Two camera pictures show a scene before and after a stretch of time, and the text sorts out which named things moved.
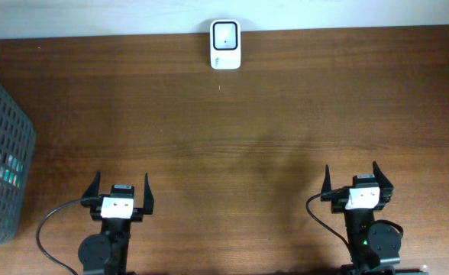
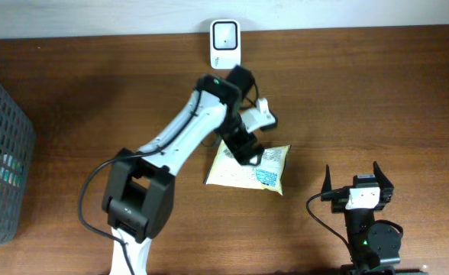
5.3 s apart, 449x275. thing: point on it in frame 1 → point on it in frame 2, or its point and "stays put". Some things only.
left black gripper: x=148 y=203 → x=240 y=147
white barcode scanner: x=225 y=44 stays put
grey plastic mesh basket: x=8 y=146 stays put
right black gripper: x=385 y=186 stays put
